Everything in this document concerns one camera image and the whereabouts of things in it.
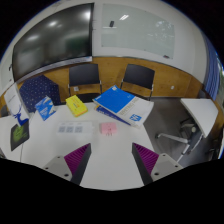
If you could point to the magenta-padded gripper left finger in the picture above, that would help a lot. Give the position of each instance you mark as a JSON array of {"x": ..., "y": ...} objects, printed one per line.
[{"x": 78, "y": 158}]

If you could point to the black chair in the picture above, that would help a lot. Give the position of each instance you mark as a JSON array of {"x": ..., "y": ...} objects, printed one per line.
[
  {"x": 84, "y": 75},
  {"x": 139, "y": 75}
]

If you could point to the white power strip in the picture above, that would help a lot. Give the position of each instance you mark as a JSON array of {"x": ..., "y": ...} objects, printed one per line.
[{"x": 75, "y": 127}]

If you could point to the yellow box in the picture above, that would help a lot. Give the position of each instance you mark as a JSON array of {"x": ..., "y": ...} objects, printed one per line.
[{"x": 76, "y": 105}]

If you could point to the black bag with green print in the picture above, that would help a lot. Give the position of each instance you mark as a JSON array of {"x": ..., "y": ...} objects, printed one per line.
[{"x": 19, "y": 135}]

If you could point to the blue curtain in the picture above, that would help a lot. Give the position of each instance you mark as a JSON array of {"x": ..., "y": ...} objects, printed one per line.
[{"x": 212, "y": 70}]

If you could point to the dark blue starry box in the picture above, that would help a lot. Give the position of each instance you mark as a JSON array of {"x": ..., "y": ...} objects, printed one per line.
[{"x": 40, "y": 91}]

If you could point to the large black wall screen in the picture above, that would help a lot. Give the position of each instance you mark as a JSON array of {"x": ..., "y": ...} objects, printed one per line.
[{"x": 50, "y": 36}]

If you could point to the glass whiteboard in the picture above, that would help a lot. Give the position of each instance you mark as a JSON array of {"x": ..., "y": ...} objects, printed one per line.
[{"x": 140, "y": 30}]

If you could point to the blue and white book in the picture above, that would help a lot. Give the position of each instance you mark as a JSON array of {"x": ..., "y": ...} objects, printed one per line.
[{"x": 123, "y": 105}]

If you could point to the white bag with blue deer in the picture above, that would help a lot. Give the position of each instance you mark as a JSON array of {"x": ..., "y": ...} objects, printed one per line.
[{"x": 15, "y": 103}]

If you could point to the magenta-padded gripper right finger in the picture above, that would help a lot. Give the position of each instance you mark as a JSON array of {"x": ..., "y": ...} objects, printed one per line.
[{"x": 146, "y": 158}]

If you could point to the dark blue book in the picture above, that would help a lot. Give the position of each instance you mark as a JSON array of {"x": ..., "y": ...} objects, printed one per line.
[{"x": 108, "y": 115}]

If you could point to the white side table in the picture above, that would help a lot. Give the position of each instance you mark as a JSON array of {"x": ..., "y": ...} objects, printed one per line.
[{"x": 200, "y": 113}]

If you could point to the pink charger block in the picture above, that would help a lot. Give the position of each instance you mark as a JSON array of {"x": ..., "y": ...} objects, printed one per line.
[{"x": 108, "y": 128}]

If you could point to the office chair with white base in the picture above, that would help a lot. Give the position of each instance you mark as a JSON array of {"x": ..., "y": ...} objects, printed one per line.
[{"x": 186, "y": 135}]

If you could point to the blue and white box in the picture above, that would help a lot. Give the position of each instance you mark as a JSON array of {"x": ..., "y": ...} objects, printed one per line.
[{"x": 45, "y": 108}]

